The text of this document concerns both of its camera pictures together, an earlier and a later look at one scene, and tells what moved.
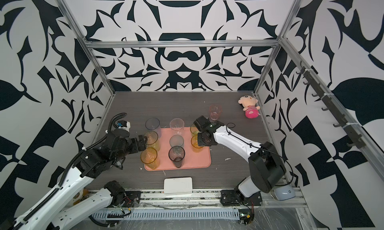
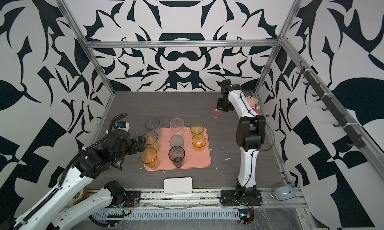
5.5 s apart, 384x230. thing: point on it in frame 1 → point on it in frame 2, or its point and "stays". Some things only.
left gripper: x=135 y=147 stays
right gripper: x=201 y=142 → x=220 y=107
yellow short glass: x=197 y=148 stays
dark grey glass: x=176 y=154 stays
